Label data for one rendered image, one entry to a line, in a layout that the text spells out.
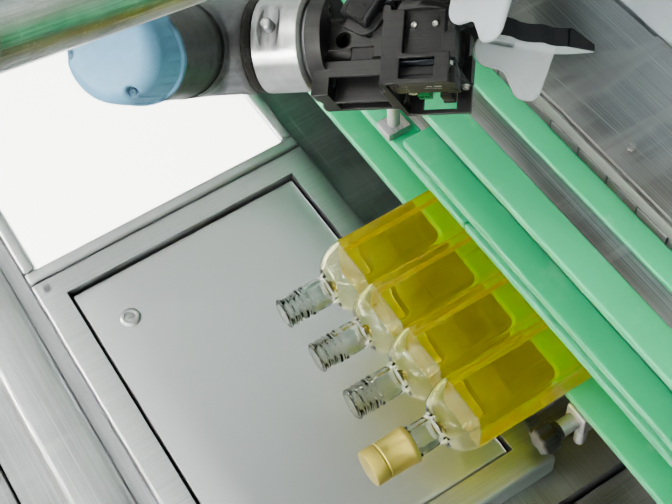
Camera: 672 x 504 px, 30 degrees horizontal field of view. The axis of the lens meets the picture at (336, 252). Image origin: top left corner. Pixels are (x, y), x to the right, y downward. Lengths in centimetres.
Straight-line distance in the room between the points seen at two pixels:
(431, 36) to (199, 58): 17
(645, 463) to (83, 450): 54
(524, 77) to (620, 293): 19
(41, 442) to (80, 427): 4
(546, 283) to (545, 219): 8
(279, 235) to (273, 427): 23
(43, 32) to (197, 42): 32
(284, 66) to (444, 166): 26
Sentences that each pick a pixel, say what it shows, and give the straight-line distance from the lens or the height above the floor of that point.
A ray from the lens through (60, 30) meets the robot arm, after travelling 62.
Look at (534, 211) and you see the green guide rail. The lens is 105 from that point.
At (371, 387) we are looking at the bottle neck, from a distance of 109.
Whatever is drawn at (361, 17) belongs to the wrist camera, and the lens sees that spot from 95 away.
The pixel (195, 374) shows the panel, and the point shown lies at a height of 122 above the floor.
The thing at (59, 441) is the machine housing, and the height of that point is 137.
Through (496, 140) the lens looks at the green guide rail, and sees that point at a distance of 110.
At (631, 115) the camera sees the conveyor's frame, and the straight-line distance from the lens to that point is 110.
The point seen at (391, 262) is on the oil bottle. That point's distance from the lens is 115.
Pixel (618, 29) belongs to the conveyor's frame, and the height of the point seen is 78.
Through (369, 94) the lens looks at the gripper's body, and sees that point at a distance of 95.
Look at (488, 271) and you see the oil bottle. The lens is 115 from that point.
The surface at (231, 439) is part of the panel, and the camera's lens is 124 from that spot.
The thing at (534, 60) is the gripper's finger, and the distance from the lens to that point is 99.
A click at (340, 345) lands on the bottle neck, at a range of 112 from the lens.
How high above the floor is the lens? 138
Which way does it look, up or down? 15 degrees down
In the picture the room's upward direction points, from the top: 119 degrees counter-clockwise
